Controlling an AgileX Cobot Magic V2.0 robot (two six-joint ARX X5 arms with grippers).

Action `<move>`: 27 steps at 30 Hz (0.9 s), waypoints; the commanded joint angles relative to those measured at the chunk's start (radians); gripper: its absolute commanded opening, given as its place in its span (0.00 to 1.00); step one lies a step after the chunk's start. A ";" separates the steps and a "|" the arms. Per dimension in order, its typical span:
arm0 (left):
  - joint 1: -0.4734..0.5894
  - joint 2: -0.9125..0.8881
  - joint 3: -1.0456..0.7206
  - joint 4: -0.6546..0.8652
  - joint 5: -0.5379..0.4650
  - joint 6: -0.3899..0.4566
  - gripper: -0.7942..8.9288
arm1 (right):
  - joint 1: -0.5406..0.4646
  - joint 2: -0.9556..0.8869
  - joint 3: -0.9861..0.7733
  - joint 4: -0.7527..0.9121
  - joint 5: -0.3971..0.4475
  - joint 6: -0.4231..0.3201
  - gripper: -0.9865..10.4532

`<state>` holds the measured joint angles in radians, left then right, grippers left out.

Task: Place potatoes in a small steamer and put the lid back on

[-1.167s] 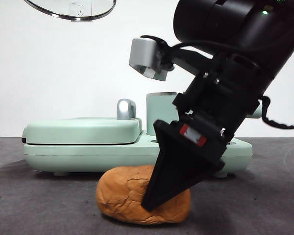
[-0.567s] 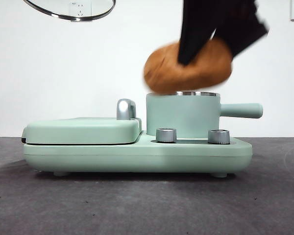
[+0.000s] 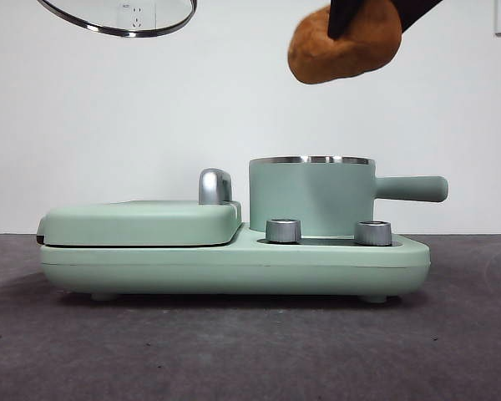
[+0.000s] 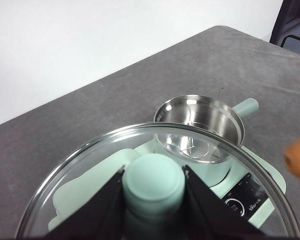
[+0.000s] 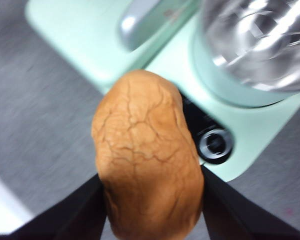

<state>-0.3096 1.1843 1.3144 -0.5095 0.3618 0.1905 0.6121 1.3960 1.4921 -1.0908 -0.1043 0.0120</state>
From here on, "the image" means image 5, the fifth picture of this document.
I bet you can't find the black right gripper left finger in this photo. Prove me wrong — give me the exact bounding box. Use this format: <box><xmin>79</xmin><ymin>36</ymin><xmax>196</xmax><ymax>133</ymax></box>
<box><xmin>12</xmin><ymin>173</ymin><xmax>108</xmax><ymax>240</ymax></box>

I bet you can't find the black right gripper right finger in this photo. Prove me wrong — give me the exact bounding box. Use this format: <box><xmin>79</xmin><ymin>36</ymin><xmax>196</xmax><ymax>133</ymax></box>
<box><xmin>201</xmin><ymin>167</ymin><xmax>300</xmax><ymax>240</ymax></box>

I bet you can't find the brown potato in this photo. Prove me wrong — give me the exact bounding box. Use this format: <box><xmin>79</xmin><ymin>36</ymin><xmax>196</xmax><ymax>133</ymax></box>
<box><xmin>91</xmin><ymin>69</ymin><xmax>206</xmax><ymax>240</ymax></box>

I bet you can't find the mint green grill lid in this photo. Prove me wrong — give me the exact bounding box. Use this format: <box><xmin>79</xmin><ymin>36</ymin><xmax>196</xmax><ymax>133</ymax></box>
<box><xmin>24</xmin><ymin>0</ymin><xmax>198</xmax><ymax>87</ymax></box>

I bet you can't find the silver control knob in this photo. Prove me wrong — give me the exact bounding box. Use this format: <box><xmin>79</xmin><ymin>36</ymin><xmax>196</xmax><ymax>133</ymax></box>
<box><xmin>198</xmin><ymin>128</ymin><xmax>233</xmax><ymax>160</ymax></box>

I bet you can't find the mint green breakfast maker base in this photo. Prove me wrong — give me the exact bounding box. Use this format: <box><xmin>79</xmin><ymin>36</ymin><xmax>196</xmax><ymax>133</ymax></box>
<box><xmin>24</xmin><ymin>0</ymin><xmax>300</xmax><ymax>182</ymax></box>

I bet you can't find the mint green handled pot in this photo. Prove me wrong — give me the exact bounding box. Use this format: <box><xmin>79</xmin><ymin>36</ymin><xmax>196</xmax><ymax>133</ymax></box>
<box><xmin>188</xmin><ymin>0</ymin><xmax>300</xmax><ymax>108</ymax></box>

